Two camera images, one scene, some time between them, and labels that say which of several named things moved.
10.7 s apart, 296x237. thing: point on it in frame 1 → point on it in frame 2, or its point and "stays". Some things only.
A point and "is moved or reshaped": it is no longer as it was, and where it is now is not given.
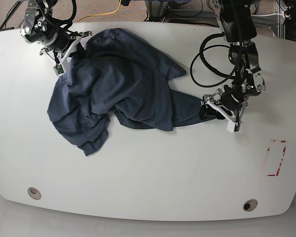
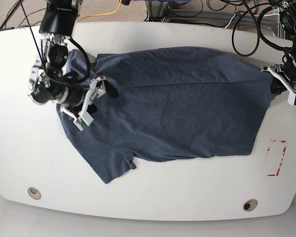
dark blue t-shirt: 115,71 is moved or reshaped
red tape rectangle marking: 280,161 stays
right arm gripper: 62,44 → 76,101
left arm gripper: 230,102 → 290,73
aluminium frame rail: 158,10 stays
